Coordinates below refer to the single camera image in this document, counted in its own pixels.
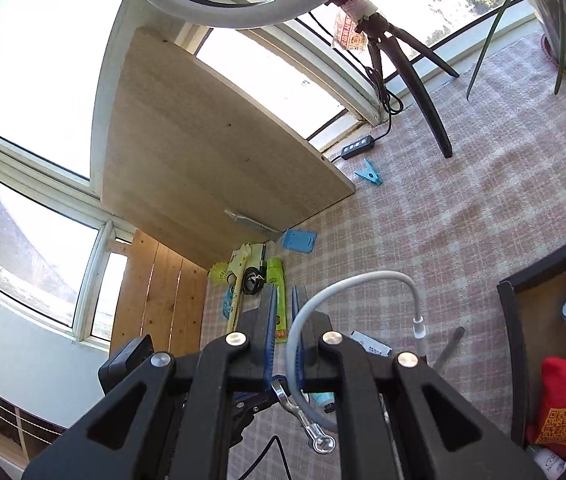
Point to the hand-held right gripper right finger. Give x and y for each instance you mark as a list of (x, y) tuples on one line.
[(296, 305)]

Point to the black tripod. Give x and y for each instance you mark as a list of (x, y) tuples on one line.
[(425, 105)]

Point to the white window frame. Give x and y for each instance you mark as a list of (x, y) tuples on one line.
[(108, 85)]

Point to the white paper packet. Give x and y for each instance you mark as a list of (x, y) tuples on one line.
[(370, 345)]

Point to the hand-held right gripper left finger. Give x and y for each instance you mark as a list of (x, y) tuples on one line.
[(265, 325)]

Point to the wooden plank panel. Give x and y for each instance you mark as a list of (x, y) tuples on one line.
[(158, 290)]

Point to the grey card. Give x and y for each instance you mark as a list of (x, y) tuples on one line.
[(299, 240)]

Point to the black tray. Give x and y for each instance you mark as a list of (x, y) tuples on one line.
[(513, 340)]

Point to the white pink tube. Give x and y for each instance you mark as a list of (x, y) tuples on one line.
[(550, 460)]

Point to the light blue packet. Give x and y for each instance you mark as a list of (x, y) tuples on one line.
[(227, 307)]

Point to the light wooden board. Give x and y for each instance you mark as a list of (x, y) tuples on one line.
[(203, 160)]

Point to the green long-leaf plant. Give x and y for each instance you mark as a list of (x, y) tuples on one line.
[(559, 75)]

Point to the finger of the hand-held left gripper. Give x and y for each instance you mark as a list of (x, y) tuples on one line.
[(250, 401)]

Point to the teal hand cream tube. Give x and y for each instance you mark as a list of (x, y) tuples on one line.
[(323, 400)]

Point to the orange paper tag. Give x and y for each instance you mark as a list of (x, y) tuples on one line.
[(350, 30)]

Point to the green snack packet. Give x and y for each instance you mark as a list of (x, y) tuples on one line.
[(277, 280)]

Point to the red pouch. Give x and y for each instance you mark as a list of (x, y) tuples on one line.
[(563, 380)]

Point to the long yellow packet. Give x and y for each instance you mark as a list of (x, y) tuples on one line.
[(238, 280)]

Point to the yellow shuttlecock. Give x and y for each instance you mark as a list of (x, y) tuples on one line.
[(220, 274)]

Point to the translucent grey tube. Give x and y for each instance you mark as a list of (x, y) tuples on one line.
[(255, 224)]

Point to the blue clothespin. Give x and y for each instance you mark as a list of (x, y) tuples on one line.
[(369, 174)]

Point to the silver metal tool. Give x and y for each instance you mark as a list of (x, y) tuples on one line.
[(308, 422)]

